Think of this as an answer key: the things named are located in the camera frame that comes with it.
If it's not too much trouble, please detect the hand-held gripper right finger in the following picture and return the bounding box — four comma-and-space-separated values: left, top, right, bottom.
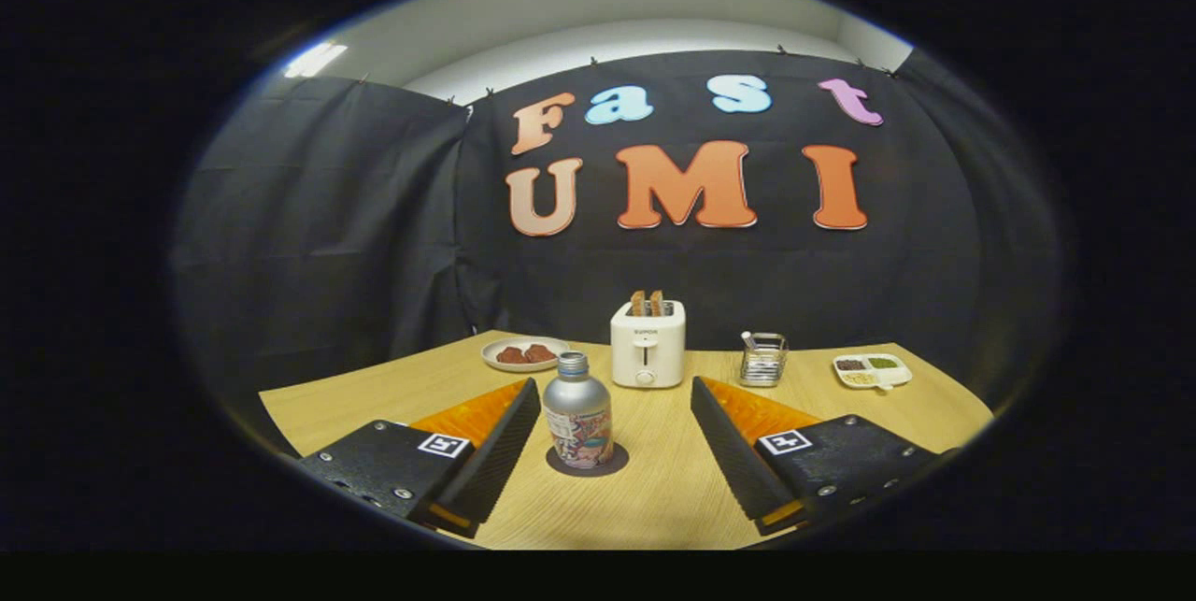
691, 376, 940, 537

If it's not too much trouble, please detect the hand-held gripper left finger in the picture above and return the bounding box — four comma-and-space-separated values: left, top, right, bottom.
297, 377, 543, 539

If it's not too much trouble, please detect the silver aluminium juice bottle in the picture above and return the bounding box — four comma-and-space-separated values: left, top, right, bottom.
543, 351, 615, 470

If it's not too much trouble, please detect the dark round coaster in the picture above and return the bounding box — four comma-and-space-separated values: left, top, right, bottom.
546, 441, 630, 478

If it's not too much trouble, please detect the wooden table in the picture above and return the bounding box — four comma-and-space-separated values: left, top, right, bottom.
259, 330, 995, 551

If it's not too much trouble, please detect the white oval plate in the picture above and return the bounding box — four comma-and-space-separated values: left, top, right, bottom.
481, 336, 571, 373

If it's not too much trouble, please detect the white toaster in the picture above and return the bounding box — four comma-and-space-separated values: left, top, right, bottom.
611, 300, 687, 389

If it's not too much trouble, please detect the white divided snack dish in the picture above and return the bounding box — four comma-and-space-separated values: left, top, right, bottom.
833, 353, 913, 393

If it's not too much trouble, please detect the narrow ceiling light panel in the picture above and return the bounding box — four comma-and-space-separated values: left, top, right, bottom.
282, 41, 349, 79

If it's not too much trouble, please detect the wire mesh holder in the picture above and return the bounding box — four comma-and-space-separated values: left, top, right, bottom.
740, 333, 789, 388

